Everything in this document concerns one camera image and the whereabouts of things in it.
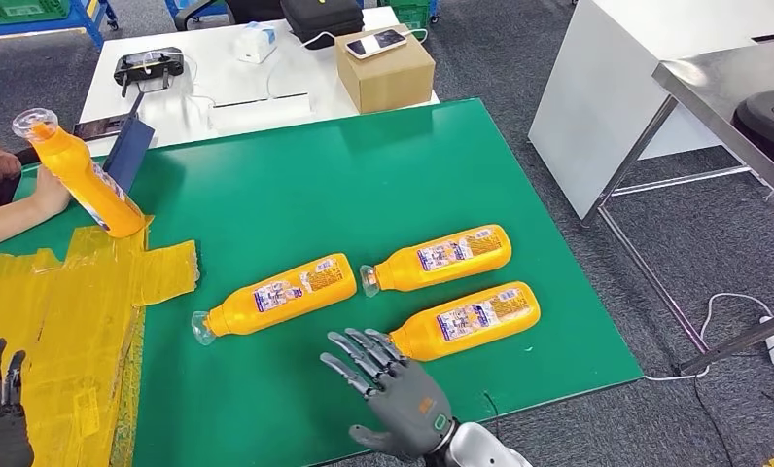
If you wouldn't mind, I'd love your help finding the white cabinet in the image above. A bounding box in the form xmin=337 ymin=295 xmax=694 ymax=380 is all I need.
xmin=528 ymin=0 xmax=774 ymax=222

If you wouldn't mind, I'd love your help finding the black smartphone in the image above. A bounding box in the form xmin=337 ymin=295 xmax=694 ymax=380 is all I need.
xmin=72 ymin=114 xmax=130 ymax=142

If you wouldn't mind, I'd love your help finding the person's right hand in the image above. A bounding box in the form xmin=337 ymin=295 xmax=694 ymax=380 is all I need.
xmin=29 ymin=163 xmax=73 ymax=221

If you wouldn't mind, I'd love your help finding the blue cart frame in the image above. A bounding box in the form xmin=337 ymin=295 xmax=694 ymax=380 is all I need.
xmin=162 ymin=0 xmax=228 ymax=18

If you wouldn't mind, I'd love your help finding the navy blue folded cover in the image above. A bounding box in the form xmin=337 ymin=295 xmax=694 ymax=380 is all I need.
xmin=102 ymin=91 xmax=157 ymax=195

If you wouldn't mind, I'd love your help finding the white table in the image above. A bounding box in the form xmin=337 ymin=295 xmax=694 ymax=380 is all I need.
xmin=77 ymin=6 xmax=441 ymax=160

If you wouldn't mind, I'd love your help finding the yellow tape patch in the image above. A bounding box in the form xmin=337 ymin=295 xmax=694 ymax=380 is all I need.
xmin=0 ymin=222 xmax=201 ymax=467

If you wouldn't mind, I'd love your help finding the orange detergent bottle clear cap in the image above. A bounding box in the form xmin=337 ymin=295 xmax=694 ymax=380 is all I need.
xmin=191 ymin=252 xmax=359 ymax=347
xmin=11 ymin=107 xmax=151 ymax=240
xmin=360 ymin=224 xmax=513 ymax=299
xmin=386 ymin=281 xmax=543 ymax=364

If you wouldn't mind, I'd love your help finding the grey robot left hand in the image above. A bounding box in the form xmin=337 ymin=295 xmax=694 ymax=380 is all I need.
xmin=0 ymin=330 xmax=35 ymax=467

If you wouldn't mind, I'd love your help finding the blue cart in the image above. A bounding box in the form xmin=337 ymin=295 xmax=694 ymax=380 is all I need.
xmin=0 ymin=0 xmax=119 ymax=50

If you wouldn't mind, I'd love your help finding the white charging cable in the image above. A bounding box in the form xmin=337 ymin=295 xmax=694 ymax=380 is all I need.
xmin=301 ymin=28 xmax=430 ymax=52

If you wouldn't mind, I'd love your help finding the cardboard box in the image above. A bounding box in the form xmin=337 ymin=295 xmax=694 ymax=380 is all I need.
xmin=334 ymin=25 xmax=438 ymax=116

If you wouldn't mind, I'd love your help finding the green table mat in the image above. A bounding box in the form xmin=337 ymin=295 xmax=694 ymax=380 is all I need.
xmin=0 ymin=97 xmax=645 ymax=467

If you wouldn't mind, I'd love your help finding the stainless steel table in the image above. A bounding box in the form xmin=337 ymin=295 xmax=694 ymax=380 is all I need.
xmin=580 ymin=35 xmax=774 ymax=377

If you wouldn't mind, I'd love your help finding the white floor cable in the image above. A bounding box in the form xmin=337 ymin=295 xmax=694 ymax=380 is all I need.
xmin=643 ymin=293 xmax=774 ymax=382

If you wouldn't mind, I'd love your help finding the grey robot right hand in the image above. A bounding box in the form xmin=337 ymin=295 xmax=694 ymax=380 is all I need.
xmin=319 ymin=328 xmax=456 ymax=460

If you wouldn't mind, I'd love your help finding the small white box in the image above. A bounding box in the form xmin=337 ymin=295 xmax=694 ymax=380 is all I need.
xmin=233 ymin=21 xmax=279 ymax=65

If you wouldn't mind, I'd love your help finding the black office chair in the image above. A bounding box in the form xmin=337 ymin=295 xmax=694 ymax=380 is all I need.
xmin=172 ymin=0 xmax=284 ymax=32

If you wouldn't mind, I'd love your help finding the white smartphone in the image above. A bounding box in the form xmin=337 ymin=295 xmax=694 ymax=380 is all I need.
xmin=345 ymin=28 xmax=408 ymax=61

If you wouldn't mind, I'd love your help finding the black zipper case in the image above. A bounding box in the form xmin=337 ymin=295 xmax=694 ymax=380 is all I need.
xmin=279 ymin=0 xmax=365 ymax=51

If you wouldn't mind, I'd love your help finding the green plastic crate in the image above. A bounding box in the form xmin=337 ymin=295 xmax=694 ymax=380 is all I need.
xmin=0 ymin=0 xmax=71 ymax=25
xmin=376 ymin=0 xmax=440 ymax=32

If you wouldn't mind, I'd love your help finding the black floor cable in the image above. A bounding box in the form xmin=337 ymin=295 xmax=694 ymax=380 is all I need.
xmin=692 ymin=377 xmax=739 ymax=467

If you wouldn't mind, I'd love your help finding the black remote controller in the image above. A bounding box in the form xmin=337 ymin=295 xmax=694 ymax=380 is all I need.
xmin=113 ymin=47 xmax=186 ymax=98

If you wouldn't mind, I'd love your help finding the black chair seat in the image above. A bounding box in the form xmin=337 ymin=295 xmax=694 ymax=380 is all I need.
xmin=732 ymin=87 xmax=774 ymax=185

